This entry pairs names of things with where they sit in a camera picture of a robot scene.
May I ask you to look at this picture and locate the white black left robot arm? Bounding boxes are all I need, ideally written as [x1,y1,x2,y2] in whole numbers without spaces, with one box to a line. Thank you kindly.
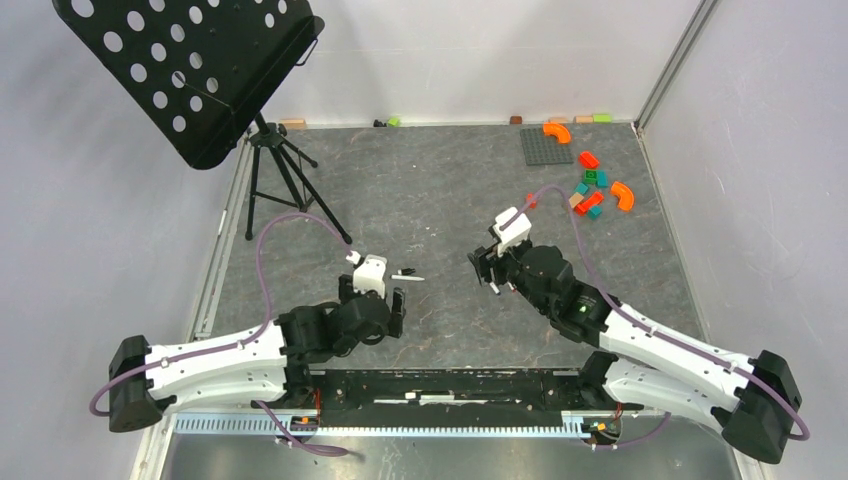
[106,275,406,433]

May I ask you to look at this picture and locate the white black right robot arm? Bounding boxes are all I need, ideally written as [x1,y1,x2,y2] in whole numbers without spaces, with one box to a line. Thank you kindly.
[468,240,802,464]

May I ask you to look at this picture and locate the teal brick lower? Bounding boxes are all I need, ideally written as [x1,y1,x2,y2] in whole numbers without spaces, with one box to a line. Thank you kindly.
[587,205,603,220]

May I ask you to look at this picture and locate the tan wooden block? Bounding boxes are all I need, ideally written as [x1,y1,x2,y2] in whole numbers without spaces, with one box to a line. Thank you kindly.
[568,192,585,210]

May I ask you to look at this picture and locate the red long brick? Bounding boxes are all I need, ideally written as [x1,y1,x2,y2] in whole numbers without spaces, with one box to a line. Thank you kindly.
[575,191,604,216]

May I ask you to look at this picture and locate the teal brick right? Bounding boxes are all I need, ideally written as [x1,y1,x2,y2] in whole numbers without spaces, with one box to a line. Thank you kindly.
[596,170,610,189]

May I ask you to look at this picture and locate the orange curved block right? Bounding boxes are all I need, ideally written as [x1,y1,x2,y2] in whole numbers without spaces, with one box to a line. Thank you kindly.
[609,181,635,212]

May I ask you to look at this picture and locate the orange curved block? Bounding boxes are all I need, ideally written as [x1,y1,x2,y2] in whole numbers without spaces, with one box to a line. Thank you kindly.
[609,181,635,212]
[542,122,572,145]

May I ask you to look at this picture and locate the red brick upper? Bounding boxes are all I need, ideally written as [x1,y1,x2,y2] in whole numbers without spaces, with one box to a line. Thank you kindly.
[578,151,600,170]

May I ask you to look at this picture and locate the grey lego baseplate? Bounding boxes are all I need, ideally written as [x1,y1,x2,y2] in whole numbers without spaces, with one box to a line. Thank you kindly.
[519,127,574,166]

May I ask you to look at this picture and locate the orange curved block top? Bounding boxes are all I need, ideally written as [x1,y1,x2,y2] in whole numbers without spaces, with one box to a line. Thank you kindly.
[542,122,572,145]

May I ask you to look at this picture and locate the lime green block right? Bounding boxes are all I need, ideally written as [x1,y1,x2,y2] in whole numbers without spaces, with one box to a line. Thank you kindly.
[592,113,613,124]

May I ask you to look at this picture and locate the black tripod stand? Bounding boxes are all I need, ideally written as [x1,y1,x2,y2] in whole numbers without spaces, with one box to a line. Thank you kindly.
[244,113,353,245]

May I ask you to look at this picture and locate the black perforated music stand desk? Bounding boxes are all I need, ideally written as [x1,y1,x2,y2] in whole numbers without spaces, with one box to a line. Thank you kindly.
[53,1,325,170]

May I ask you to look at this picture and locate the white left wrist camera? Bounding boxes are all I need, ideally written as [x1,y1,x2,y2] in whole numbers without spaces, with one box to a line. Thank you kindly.
[346,250,387,299]

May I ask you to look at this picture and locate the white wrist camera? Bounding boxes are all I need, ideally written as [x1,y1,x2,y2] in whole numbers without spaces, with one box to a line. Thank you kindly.
[346,250,387,299]
[491,207,532,257]

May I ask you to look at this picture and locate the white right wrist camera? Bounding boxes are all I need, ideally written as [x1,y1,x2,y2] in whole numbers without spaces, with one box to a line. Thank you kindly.
[491,207,532,257]

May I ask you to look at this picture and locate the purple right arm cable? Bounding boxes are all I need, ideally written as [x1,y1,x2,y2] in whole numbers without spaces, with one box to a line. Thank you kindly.
[503,184,811,443]

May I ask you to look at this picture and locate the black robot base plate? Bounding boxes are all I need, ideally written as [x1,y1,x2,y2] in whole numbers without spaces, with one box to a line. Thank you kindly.
[268,368,621,428]

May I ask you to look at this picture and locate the wooden block at wall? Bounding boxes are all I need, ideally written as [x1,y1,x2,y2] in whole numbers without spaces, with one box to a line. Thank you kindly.
[278,118,308,130]

